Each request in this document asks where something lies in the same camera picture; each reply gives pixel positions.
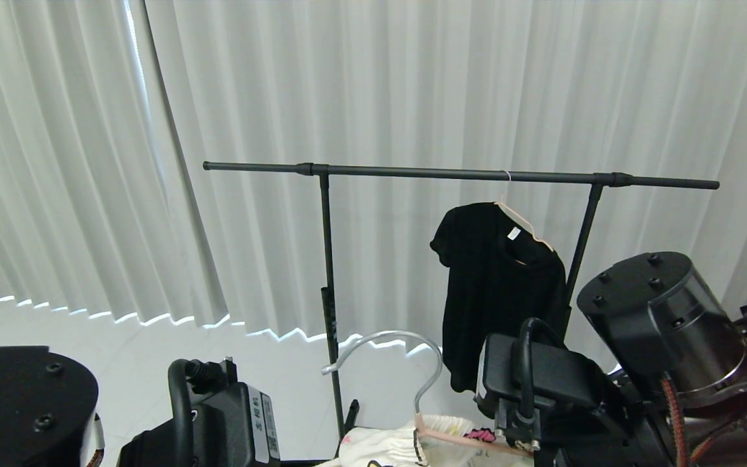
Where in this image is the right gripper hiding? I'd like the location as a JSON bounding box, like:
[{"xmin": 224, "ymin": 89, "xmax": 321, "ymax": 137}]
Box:
[{"xmin": 534, "ymin": 401, "xmax": 674, "ymax": 467}]

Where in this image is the black t-shirt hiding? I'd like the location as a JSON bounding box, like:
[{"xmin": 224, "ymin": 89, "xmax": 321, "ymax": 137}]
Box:
[{"xmin": 429, "ymin": 202, "xmax": 569, "ymax": 394}]

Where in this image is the cream printed garment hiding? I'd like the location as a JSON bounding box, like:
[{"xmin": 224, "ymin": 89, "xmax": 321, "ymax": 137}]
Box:
[{"xmin": 314, "ymin": 413, "xmax": 537, "ymax": 467}]

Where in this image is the white curtain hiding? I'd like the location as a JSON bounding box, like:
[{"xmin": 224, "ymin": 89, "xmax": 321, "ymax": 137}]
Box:
[{"xmin": 0, "ymin": 0, "xmax": 747, "ymax": 351}]

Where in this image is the pink clothes hanger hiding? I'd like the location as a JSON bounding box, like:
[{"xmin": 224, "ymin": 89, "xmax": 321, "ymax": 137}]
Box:
[
  {"xmin": 493, "ymin": 169, "xmax": 555, "ymax": 266},
  {"xmin": 321, "ymin": 329, "xmax": 534, "ymax": 456}
]

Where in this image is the black clothes rack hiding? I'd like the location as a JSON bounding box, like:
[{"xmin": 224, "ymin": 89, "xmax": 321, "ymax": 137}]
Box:
[{"xmin": 202, "ymin": 160, "xmax": 720, "ymax": 459}]

